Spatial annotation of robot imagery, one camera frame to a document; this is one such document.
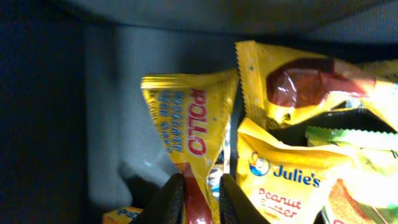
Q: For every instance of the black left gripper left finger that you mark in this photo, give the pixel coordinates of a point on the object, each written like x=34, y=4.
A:
x=162, y=205

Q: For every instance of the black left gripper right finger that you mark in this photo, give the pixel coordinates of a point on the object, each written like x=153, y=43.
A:
x=235, y=207

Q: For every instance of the green yellow snack packet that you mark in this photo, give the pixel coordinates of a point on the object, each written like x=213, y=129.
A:
x=367, y=193

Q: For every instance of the yellow orange snack packet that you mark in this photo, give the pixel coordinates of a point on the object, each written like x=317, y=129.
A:
x=286, y=184

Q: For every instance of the yellow Apollo cake packet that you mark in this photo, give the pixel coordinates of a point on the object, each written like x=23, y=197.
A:
x=283, y=87
x=191, y=112

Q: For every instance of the black gift box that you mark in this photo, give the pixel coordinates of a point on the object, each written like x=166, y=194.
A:
x=77, y=140

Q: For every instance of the yellow Julie's peanut butter packet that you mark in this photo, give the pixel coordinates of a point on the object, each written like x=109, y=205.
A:
x=121, y=215

